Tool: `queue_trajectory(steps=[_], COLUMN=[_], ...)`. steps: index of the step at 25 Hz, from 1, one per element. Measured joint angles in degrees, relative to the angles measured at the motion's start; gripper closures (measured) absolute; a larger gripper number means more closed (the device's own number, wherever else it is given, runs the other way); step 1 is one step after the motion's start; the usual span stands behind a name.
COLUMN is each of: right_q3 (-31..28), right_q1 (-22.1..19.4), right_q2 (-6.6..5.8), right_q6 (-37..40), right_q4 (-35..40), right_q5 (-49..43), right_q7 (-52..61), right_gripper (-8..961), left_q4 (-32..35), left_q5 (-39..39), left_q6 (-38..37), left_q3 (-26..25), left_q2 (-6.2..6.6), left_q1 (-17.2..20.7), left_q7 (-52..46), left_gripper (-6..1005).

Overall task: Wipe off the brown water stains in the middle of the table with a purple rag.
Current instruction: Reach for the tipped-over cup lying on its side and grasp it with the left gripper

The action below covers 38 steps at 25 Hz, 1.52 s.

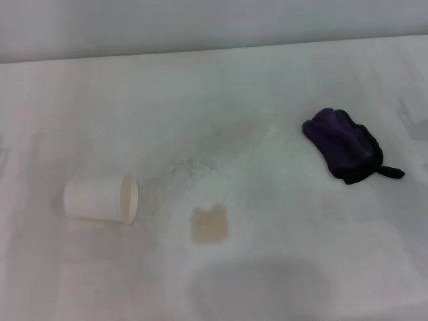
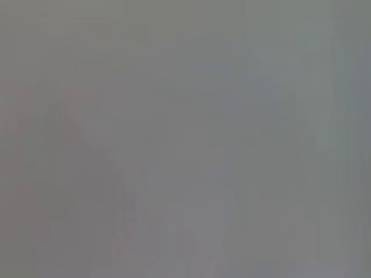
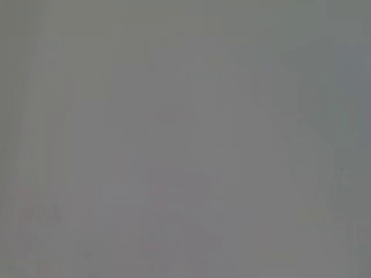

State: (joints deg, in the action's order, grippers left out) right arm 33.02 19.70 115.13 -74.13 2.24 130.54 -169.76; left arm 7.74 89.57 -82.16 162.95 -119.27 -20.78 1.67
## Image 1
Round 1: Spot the white paper cup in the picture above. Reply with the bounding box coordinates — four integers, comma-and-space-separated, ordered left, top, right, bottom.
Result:
63, 172, 140, 226

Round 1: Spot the brown water stain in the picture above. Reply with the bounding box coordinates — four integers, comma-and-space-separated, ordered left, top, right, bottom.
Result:
190, 205, 230, 245

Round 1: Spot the purple rag with black trim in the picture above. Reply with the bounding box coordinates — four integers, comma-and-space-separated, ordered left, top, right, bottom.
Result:
301, 107, 407, 186

